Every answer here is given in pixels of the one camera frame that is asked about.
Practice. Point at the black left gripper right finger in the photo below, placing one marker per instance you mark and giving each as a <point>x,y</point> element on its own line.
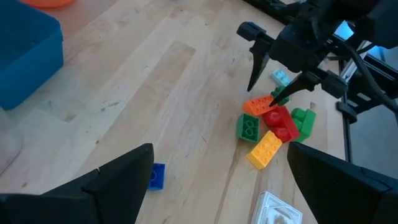
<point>348,199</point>

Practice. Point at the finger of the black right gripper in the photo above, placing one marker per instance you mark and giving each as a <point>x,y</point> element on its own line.
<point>293,88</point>
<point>259,62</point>

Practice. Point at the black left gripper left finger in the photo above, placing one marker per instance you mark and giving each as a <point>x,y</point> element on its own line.
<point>93,202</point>

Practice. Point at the small green toy block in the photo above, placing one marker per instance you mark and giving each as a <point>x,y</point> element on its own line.
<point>281,93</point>

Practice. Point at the light turquoise long brick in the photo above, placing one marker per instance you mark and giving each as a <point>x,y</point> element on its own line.
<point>280,77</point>

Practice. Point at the pink plastic cup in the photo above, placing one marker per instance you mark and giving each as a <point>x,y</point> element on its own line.
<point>284,124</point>

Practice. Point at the long orange brick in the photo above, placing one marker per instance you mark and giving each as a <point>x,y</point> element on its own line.
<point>258,105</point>

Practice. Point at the dark green square brick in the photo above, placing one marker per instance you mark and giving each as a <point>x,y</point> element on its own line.
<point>248,128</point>

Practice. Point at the small dark blue brick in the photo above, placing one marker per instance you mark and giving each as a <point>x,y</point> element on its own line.
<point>158,177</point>

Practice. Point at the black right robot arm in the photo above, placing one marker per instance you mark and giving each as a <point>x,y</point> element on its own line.
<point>373,18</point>

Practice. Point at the large bright green block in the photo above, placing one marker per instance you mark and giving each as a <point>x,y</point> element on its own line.
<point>306,123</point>

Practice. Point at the white brown-print card deck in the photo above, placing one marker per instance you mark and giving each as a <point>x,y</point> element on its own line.
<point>276,211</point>

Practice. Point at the teal rectangular bin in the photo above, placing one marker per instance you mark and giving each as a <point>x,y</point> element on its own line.
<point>28,56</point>

